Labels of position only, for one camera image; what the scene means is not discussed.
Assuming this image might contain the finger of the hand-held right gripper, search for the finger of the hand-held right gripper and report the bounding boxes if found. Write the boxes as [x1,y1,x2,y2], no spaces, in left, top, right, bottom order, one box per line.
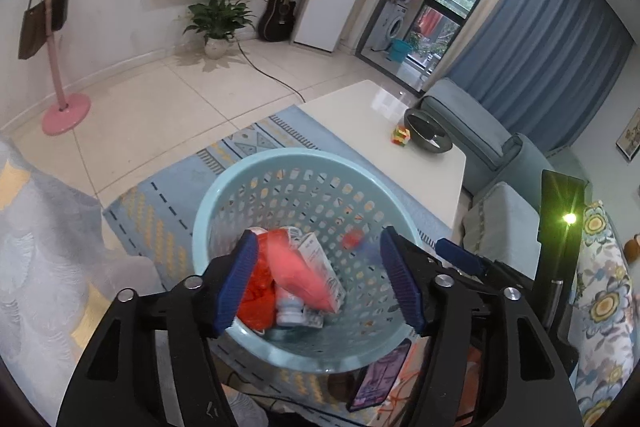
[434,237,493,280]

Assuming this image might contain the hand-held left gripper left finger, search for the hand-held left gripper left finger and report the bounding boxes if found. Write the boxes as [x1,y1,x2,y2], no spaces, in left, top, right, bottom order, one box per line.
[56,229,261,427]

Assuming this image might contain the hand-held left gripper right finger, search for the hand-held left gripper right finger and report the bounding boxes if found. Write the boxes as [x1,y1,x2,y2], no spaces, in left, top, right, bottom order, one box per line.
[380,226,583,427]

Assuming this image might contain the red plastic bag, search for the red plastic bag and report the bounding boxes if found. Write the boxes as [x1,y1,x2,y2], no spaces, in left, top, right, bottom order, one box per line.
[235,252,278,335]
[262,229,341,313]

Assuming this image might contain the clear plastic bottle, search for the clear plastic bottle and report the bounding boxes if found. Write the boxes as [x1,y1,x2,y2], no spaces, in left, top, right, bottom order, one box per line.
[276,292,306,327]

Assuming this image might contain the navy white milk carton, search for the navy white milk carton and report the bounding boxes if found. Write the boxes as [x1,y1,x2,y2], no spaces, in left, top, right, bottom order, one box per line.
[299,232,347,308]

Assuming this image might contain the teal plastic basket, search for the teal plastic basket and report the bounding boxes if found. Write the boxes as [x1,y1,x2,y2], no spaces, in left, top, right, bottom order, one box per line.
[191,148,423,375]

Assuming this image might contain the floral sofa cushion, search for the floral sofa cushion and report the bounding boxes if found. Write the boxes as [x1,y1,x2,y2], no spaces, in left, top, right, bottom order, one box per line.
[570,202,640,427]

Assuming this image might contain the smartphone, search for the smartphone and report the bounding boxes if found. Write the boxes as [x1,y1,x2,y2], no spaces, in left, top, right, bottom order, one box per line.
[347,339,413,413]

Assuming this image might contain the brown round object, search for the brown round object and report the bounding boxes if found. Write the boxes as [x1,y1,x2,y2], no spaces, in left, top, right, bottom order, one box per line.
[327,374,361,408]

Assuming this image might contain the dark ashtray bowl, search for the dark ashtray bowl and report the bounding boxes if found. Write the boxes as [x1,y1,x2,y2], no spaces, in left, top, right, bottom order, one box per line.
[404,108,453,154]

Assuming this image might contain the teal sofa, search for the teal sofa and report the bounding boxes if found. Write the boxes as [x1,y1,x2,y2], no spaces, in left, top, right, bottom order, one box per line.
[419,78,593,268]

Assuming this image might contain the white coffee table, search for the white coffee table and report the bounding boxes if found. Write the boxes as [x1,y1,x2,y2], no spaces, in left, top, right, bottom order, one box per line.
[297,79,467,233]

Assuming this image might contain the blue bucket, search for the blue bucket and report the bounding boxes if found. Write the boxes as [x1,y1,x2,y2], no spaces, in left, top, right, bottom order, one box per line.
[387,39,411,64]

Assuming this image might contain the wide blue curtain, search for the wide blue curtain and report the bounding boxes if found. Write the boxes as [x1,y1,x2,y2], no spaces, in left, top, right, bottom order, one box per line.
[447,0,633,152]

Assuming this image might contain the white washing machine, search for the white washing machine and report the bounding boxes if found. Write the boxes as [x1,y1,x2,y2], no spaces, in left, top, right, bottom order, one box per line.
[372,2,411,52]

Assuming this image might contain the potted green plant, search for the potted green plant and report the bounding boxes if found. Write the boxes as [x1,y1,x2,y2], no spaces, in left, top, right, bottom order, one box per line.
[182,0,256,60]

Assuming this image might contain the dark acoustic guitar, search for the dark acoustic guitar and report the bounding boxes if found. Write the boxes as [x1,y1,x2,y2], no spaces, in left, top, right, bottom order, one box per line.
[257,0,297,42]

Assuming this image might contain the pink coat rack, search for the pink coat rack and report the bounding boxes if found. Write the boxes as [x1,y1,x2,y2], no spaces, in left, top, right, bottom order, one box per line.
[41,0,92,136]

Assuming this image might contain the small black bag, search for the small black bag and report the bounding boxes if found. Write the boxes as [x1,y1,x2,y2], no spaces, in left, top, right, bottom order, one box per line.
[50,0,75,32]

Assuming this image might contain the brown tote bag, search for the brown tote bag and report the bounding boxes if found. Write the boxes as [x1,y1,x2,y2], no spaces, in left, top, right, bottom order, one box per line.
[18,0,48,60]

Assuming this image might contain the framed wall picture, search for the framed wall picture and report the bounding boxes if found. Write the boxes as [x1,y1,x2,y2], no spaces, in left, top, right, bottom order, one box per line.
[616,109,640,162]

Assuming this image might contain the black floor cable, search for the black floor cable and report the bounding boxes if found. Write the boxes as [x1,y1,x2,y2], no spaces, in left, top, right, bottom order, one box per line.
[236,39,307,104]

